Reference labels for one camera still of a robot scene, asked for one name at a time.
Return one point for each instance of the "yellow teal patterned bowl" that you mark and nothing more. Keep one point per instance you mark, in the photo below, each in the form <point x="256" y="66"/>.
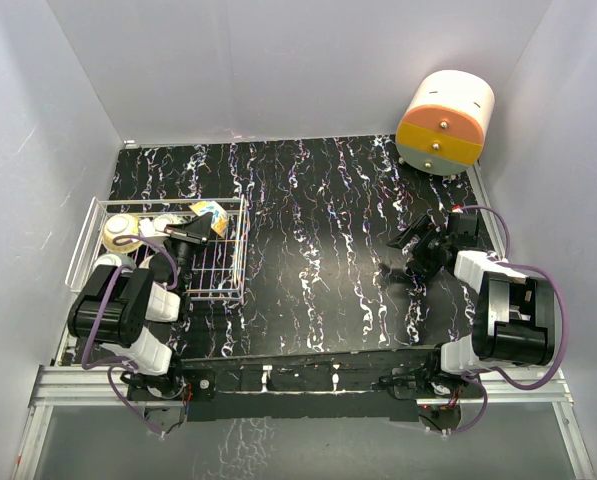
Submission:
<point x="121" y="225"/>

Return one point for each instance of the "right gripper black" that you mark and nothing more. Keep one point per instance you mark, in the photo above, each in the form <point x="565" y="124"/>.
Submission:
<point x="419" y="228"/>

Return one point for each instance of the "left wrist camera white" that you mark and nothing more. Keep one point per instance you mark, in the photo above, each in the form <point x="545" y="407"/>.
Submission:
<point x="149" y="228"/>

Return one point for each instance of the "orange blue floral bowl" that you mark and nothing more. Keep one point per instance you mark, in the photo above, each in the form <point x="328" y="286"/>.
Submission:
<point x="219" y="216"/>

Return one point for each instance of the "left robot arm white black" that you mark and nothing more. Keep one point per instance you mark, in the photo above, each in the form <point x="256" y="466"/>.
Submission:
<point x="111" y="311"/>

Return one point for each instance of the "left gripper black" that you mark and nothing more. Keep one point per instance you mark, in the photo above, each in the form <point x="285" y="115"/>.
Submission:
<point x="197" y="231"/>

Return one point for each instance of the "round pastel drawer cabinet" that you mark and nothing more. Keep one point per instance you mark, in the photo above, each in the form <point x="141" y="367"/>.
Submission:
<point x="444" y="128"/>

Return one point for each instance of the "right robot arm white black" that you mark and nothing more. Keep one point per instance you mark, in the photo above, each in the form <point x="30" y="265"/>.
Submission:
<point x="515" y="317"/>

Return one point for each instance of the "orange flower bowl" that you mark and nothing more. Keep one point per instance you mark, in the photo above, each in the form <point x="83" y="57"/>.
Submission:
<point x="144" y="264"/>

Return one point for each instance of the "blue patterned bowl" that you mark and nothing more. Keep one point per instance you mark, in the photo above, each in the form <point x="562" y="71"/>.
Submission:
<point x="162" y="221"/>

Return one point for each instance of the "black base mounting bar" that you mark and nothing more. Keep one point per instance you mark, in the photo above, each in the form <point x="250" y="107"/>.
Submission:
<point x="398" y="398"/>

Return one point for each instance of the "white wire dish rack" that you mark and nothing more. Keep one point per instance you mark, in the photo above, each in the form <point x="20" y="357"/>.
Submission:
<point x="216" y="274"/>

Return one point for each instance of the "aluminium frame rail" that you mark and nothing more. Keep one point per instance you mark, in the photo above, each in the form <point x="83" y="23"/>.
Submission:
<point x="83" y="433"/>

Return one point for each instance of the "grey bowl red rim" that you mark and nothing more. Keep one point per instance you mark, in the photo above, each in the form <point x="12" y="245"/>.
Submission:
<point x="115" y="260"/>

